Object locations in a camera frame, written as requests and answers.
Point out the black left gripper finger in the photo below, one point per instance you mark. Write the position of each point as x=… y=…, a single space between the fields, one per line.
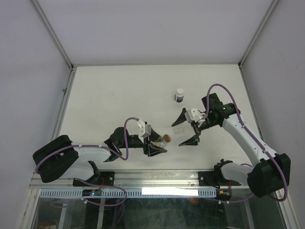
x=154 y=136
x=153 y=150

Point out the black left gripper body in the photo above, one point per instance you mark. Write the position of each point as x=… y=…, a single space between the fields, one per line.
x=145 y=142

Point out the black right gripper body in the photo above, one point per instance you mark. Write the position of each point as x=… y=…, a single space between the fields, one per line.
x=208 y=123

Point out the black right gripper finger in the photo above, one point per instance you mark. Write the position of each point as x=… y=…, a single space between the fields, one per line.
x=181 y=118
x=193 y=141

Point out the clear glass pill vial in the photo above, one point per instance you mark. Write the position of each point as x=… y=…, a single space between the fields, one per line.
x=161 y=144

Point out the clear pill organizer box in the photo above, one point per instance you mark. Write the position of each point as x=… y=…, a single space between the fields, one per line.
x=179 y=132

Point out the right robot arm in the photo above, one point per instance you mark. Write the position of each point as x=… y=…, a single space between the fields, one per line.
x=268 y=172

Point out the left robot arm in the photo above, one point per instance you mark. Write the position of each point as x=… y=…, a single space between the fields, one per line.
x=61 y=158

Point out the white pill bottle blue label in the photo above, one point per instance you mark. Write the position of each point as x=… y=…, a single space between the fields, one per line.
x=179 y=95

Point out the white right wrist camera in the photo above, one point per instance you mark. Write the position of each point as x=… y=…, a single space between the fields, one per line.
x=193 y=115

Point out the aluminium mounting rail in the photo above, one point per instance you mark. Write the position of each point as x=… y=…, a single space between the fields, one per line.
x=130 y=179

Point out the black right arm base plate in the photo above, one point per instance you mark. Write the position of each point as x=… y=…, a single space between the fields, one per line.
x=211 y=178

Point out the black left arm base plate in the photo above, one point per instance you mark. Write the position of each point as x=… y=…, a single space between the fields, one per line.
x=103 y=178

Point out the grey slotted cable duct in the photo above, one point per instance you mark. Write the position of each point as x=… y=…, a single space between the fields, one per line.
x=145 y=192

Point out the aluminium frame right post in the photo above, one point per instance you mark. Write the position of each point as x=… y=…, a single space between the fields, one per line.
x=265 y=19

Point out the aluminium frame post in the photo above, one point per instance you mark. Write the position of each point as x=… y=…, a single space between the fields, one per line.
x=265 y=19
x=51 y=32

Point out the aluminium frame left post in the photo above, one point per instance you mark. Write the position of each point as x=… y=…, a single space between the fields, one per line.
x=51 y=32

